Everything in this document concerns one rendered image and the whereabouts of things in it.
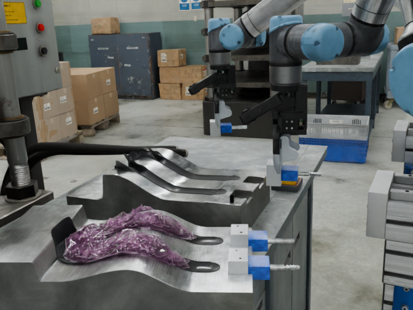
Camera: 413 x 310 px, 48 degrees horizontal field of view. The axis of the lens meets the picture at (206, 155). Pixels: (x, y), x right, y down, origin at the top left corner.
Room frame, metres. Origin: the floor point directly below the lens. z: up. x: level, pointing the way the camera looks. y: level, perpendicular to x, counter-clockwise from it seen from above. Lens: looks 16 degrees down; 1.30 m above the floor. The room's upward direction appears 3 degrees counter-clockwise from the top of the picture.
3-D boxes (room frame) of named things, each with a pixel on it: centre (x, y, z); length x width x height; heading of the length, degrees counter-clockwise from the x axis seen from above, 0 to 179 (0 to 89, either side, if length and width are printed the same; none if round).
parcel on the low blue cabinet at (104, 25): (8.49, 1.66, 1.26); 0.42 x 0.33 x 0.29; 67
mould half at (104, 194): (1.21, 0.11, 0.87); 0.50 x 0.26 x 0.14; 67
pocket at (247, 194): (1.07, -0.08, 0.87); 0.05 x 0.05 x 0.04; 67
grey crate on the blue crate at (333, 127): (4.24, -1.21, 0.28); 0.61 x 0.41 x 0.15; 67
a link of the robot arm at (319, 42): (1.01, -0.25, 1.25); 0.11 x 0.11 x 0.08; 25
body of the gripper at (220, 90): (1.62, -0.07, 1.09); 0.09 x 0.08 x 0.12; 90
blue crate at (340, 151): (4.24, -1.21, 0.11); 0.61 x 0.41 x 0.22; 67
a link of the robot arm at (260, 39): (1.56, -0.15, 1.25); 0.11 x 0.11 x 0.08; 67
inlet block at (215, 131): (1.62, -0.08, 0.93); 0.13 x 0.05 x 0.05; 90
